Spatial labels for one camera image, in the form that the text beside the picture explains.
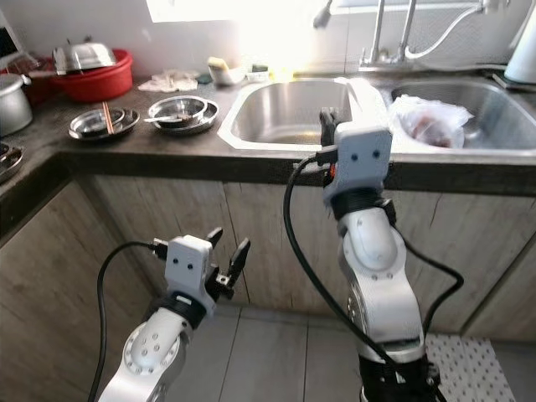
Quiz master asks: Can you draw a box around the grey wood kitchen cabinet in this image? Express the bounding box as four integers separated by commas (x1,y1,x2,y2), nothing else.
0,155,536,402

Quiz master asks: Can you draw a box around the chrome kitchen faucet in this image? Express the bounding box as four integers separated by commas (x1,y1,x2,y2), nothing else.
312,0,512,72

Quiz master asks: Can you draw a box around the stainless steel double sink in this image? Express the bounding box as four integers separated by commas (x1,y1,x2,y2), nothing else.
218,75,536,156

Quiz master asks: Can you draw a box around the small clear plastic container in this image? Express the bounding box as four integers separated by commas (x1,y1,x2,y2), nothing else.
247,65,271,83

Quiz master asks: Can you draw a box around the clear plastic bag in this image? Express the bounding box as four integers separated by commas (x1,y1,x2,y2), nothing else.
388,94,474,149

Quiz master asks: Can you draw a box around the white plastic bowl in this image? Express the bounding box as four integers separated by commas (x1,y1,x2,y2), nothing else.
208,59,248,87

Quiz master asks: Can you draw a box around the wide stainless steel dish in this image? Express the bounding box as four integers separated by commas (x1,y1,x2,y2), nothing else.
147,99,220,137

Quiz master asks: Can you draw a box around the steel spoon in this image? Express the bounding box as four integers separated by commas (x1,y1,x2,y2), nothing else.
144,116,189,126

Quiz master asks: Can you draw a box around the small stainless steel bowl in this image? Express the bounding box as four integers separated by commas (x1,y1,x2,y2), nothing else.
149,95,209,126

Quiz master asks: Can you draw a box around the reddish wooden chopstick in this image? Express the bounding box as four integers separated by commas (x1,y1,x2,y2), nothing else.
100,102,117,133

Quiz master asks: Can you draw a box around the white crumpled cloth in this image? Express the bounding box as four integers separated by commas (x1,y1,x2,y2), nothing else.
138,70,200,93

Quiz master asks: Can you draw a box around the bright window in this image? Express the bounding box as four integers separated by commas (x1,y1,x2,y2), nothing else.
147,0,311,24

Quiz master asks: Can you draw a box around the large aluminium basin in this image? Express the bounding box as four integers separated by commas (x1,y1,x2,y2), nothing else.
0,73,34,137

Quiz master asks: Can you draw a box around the black tray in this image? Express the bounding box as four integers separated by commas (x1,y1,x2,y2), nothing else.
482,71,536,91

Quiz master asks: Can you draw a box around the white kettle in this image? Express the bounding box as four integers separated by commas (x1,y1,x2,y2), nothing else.
502,4,536,85

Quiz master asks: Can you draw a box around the steel pot lid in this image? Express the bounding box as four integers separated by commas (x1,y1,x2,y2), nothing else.
53,40,118,75

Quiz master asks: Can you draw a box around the white dotted floor mat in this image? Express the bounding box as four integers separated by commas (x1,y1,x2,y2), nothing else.
423,333,503,402

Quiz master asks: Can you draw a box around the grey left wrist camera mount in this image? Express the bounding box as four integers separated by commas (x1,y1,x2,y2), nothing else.
166,234,213,302

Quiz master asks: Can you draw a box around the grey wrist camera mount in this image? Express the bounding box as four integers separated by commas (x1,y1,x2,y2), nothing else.
322,124,393,202
166,234,213,302

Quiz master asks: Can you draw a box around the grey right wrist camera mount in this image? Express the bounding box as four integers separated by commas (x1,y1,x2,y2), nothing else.
322,124,393,202

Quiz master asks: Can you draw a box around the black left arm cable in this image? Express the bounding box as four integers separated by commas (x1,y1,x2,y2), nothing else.
88,240,170,402

